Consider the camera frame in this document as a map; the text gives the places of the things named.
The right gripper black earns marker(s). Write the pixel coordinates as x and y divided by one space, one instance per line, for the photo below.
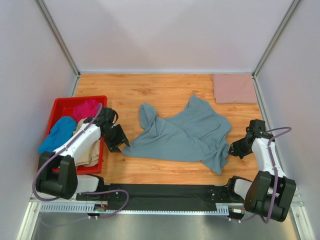
236 148

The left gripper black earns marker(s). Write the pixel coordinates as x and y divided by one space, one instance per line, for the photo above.
117 137

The grey blue t shirt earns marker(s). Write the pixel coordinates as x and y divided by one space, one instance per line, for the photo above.
196 134

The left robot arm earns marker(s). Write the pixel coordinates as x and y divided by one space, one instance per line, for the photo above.
57 176

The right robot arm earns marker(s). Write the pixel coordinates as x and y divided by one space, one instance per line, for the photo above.
270 194

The beige t shirt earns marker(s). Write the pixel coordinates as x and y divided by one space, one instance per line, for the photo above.
91 156

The magenta t shirt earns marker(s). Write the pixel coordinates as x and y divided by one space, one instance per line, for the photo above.
86 109

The bright blue t shirt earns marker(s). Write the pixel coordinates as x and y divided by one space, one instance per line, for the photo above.
59 134

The folded pink t shirt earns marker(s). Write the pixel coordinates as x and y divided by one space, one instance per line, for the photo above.
234 89

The red plastic bin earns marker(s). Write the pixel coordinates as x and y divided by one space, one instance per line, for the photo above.
63 107

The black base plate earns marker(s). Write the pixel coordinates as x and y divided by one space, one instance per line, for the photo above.
170 195

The slotted cable duct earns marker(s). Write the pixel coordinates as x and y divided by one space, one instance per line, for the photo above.
94 208

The right aluminium frame post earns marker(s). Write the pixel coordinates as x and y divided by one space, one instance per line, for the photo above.
276 36

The aluminium frame post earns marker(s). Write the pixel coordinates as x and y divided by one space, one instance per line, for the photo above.
276 36
44 10

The left aluminium frame post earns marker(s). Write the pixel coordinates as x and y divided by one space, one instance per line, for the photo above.
44 10

